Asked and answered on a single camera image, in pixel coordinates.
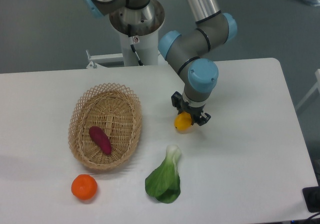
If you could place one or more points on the green bok choy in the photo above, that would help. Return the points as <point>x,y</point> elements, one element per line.
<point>163,183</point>

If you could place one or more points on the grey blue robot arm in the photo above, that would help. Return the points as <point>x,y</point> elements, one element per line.
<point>185,53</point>

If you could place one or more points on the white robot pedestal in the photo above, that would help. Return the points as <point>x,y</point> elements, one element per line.
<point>138,33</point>

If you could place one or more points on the black device at table edge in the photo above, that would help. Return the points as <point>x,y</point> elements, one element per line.
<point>312,198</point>

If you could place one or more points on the orange tangerine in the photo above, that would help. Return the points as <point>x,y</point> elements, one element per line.
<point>84,187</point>

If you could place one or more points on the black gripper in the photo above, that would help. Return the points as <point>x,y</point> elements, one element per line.
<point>197,115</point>

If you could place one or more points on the woven wicker basket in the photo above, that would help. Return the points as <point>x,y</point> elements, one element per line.
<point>114,108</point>

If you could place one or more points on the yellow mango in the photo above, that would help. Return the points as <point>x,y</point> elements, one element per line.
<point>183,121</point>

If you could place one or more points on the purple sweet potato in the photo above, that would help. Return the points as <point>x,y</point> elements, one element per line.
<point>101,139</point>

